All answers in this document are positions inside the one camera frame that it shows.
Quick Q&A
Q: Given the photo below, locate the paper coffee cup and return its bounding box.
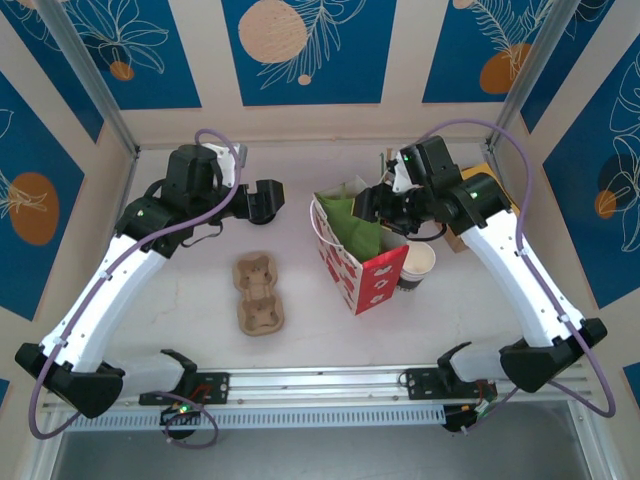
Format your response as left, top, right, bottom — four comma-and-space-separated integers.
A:
397, 241, 437, 293

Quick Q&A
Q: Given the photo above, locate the brown pulp cup carrier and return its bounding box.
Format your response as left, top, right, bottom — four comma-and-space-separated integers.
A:
232, 251, 287, 337

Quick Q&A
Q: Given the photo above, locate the red white paper gift bag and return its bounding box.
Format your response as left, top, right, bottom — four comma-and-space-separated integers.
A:
309, 174, 411, 316

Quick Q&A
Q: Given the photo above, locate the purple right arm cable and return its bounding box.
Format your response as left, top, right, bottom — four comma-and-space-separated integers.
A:
412, 118, 617, 435

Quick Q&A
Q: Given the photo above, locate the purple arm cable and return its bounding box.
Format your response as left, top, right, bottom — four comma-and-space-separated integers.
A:
29, 128, 244, 450
412, 118, 617, 435

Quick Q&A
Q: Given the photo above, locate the aluminium frame post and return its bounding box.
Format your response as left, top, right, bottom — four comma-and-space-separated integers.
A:
34, 0, 141, 157
485, 0, 589, 151

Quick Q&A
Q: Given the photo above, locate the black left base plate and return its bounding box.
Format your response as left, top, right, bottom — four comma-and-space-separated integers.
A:
138, 369, 231, 406

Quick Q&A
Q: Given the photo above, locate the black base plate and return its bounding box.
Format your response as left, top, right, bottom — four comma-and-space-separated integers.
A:
138, 369, 231, 406
402, 367, 451, 401

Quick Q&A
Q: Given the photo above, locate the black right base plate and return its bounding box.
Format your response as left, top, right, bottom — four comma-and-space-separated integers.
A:
402, 367, 451, 401

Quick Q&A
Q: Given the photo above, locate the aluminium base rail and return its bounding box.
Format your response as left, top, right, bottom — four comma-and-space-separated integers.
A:
42, 362, 596, 414

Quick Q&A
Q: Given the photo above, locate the white slotted cable duct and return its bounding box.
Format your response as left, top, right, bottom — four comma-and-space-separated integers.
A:
64, 405, 447, 432

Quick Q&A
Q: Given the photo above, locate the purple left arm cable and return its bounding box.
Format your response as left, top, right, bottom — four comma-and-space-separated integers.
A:
29, 128, 244, 450

